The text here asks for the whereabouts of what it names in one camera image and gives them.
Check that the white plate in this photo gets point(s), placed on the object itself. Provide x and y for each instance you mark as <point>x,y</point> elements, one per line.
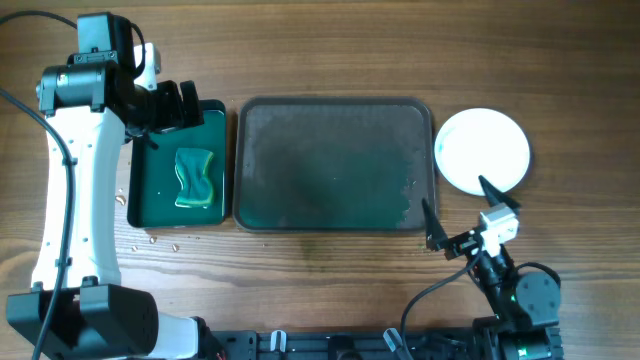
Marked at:
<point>481,142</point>

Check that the dark grey serving tray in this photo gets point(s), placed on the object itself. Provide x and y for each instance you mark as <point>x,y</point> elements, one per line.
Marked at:
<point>334,165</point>

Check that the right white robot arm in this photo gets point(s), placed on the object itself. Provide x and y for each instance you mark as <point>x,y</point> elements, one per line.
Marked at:
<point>525,299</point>

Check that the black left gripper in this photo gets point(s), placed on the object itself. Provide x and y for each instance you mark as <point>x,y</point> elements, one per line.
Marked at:
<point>187,106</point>

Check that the black tub of green water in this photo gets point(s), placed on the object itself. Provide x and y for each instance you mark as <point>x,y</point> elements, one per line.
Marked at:
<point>154,185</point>

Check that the green and yellow sponge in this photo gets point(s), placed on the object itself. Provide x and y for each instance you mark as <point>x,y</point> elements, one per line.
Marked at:
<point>192,167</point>

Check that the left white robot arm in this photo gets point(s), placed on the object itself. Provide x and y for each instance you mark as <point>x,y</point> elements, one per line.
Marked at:
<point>77,307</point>

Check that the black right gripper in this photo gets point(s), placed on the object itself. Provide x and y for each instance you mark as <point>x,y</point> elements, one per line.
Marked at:
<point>461,241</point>

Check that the black mounting rail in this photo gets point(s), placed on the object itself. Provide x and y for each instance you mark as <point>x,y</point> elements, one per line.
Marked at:
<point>431,344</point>

